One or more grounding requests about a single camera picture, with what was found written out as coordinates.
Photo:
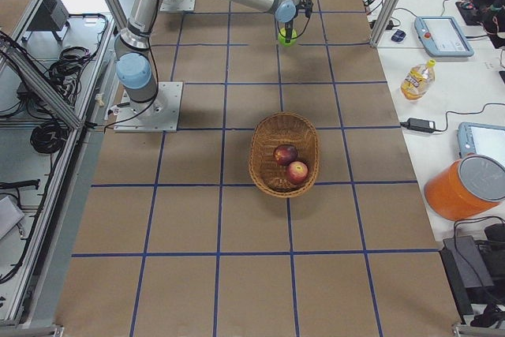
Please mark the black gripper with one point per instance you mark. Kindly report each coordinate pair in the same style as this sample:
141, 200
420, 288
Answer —
289, 24

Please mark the green apple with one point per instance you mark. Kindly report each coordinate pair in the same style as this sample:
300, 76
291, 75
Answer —
281, 40

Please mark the dark red apple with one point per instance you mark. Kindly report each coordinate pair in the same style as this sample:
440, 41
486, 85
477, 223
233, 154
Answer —
284, 154

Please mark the red yellow apple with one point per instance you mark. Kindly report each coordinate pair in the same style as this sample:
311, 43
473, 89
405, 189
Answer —
297, 172

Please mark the wicker basket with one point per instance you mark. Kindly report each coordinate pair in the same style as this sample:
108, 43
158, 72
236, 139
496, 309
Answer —
283, 128

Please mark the small blue device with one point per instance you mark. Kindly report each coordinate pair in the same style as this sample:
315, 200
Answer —
398, 36

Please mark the yellow oil bottle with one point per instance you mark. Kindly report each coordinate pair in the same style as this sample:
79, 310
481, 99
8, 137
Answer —
418, 80

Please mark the blue teach pendant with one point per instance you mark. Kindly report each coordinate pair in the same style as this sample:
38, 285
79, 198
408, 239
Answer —
441, 37
481, 139

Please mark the black power adapter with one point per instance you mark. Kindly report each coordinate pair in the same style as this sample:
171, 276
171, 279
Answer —
420, 125

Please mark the orange bucket with lid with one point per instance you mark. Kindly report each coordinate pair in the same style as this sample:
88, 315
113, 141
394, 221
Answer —
468, 187

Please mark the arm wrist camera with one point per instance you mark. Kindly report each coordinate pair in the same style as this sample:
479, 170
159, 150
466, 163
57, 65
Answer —
307, 7

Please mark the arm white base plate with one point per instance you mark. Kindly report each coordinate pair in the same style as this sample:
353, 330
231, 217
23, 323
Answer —
160, 116
177, 6

